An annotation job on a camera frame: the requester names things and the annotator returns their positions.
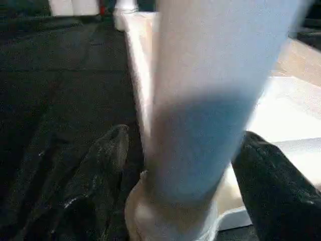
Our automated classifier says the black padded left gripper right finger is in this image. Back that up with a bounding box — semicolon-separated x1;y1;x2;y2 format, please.
232;130;321;241

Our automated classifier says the white plastic table top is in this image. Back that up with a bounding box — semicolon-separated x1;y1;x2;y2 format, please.
114;11;321;241

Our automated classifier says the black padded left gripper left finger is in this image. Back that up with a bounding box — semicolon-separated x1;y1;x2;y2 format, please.
37;125;130;241

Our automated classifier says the black table mat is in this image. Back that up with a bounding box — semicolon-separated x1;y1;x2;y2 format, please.
0;0;321;241

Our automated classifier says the white glass-door cabinet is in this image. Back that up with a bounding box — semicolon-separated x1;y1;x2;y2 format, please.
50;0;101;16

